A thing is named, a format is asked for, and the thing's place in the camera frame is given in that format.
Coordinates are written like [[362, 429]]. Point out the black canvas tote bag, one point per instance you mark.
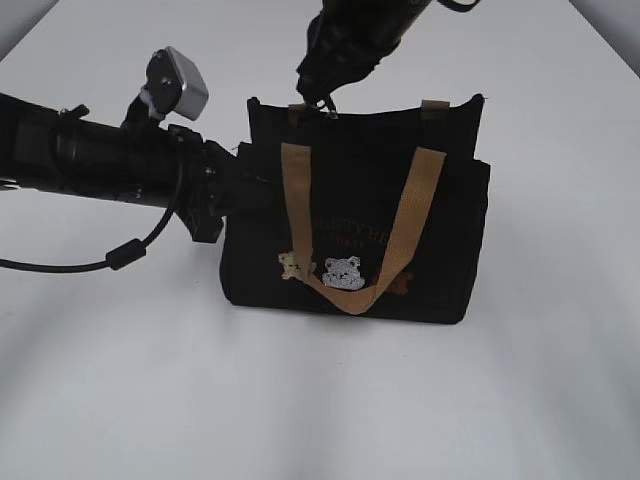
[[360, 163]]

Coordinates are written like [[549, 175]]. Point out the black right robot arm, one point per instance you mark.
[[409, 13]]

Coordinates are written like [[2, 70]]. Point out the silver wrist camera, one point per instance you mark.
[[173, 84]]

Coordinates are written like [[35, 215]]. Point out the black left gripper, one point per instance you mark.
[[214, 178]]

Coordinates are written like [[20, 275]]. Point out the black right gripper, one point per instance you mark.
[[345, 43]]

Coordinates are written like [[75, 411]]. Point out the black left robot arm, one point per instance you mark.
[[55, 152]]

